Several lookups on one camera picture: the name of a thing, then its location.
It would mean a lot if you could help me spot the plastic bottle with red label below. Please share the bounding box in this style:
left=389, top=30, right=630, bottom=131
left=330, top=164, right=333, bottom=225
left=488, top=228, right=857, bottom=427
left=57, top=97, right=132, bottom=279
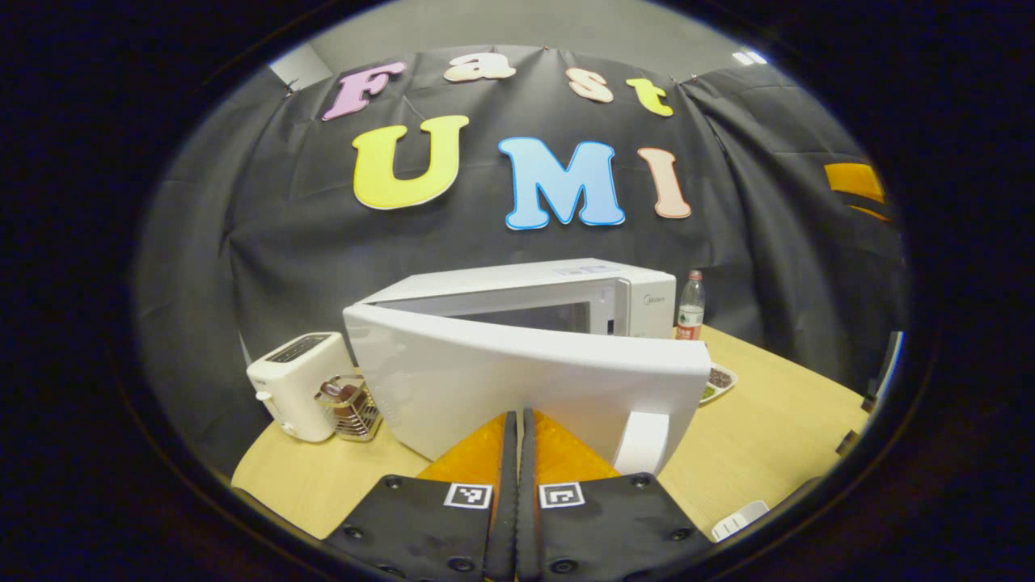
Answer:
left=677, top=270, right=706, bottom=341

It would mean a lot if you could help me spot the white divided dish of beans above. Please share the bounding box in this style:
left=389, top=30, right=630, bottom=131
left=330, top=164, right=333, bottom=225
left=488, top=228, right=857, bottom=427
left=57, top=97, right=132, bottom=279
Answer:
left=699, top=364, right=738, bottom=407

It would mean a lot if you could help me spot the white toaster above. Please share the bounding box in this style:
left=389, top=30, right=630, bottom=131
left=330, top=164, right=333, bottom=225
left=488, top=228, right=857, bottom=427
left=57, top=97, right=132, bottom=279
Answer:
left=247, top=331, right=355, bottom=443

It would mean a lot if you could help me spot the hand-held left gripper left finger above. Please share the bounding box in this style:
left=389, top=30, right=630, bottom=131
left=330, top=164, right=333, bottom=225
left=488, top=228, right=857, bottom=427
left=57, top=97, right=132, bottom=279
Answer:
left=323, top=411, right=518, bottom=581

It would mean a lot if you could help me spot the metal wire basket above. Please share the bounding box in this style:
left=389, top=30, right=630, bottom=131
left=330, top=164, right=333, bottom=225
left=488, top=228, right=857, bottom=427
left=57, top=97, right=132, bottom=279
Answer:
left=315, top=380, right=382, bottom=441

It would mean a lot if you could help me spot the white microwave oven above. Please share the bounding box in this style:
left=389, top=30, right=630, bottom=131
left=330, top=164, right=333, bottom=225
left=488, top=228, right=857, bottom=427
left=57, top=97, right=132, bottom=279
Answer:
left=342, top=258, right=712, bottom=478

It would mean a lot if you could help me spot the brown rounded item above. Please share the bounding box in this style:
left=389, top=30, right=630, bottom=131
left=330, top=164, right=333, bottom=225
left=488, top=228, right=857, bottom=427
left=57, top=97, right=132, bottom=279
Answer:
left=321, top=374, right=366, bottom=420

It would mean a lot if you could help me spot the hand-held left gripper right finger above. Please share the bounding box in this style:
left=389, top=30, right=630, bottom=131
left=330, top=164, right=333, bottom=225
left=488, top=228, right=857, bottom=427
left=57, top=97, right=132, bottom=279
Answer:
left=517, top=411, right=714, bottom=581

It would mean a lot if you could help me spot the small white tray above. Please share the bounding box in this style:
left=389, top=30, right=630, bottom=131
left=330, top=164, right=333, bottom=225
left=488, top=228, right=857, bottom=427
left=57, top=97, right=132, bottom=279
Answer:
left=712, top=500, right=771, bottom=542

